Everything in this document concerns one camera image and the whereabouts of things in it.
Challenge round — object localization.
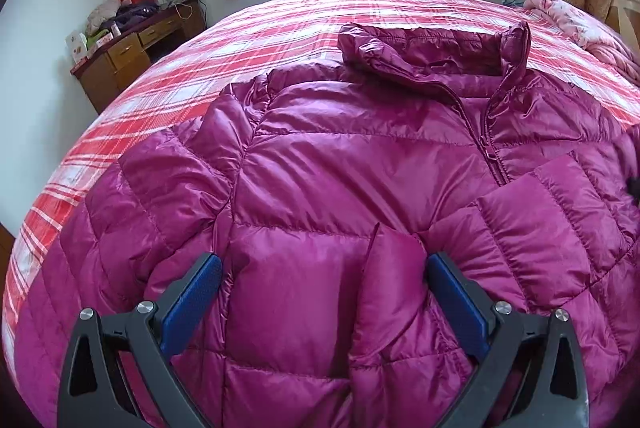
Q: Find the magenta down jacket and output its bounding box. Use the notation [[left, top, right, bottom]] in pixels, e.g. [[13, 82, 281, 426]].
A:
[[12, 22, 640, 428]]

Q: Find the red plaid bed sheet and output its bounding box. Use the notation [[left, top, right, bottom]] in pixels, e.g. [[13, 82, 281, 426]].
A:
[[0, 0, 640, 359]]

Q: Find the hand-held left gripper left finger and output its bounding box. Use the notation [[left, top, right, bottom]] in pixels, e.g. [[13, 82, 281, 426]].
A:
[[57, 252, 223, 428]]

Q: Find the pile of clothes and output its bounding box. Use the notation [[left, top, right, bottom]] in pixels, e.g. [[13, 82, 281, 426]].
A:
[[85, 0, 162, 36]]

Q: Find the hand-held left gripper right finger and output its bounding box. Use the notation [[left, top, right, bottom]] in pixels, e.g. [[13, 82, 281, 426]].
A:
[[424, 251, 588, 428]]

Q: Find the cream wooden headboard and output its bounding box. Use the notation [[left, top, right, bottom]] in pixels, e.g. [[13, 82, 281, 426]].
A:
[[602, 0, 640, 58]]

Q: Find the white box with red print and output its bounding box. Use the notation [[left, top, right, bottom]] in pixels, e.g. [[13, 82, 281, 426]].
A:
[[65, 30, 92, 63]]

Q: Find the brown wooden desk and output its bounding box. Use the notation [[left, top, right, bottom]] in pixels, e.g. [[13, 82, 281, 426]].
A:
[[69, 0, 208, 115]]

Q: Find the pink floral quilt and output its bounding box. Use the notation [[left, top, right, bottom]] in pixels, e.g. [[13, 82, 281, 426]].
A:
[[522, 0, 640, 86]]

